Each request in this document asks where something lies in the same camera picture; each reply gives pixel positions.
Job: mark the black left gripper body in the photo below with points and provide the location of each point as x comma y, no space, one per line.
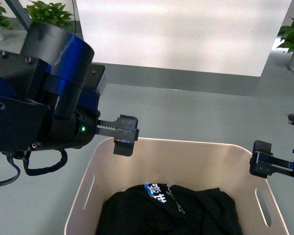
75,132

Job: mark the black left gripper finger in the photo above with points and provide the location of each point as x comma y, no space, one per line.
124,131

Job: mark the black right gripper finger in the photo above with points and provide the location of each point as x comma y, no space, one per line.
263,163

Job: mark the beige laundry hamper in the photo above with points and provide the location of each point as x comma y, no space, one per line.
194,165

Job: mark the black blue left robot arm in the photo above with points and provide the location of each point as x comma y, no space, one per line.
49,95

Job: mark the black printed t-shirt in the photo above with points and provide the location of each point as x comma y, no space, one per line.
164,209

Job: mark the left potted green plant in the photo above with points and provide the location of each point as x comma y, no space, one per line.
54,13

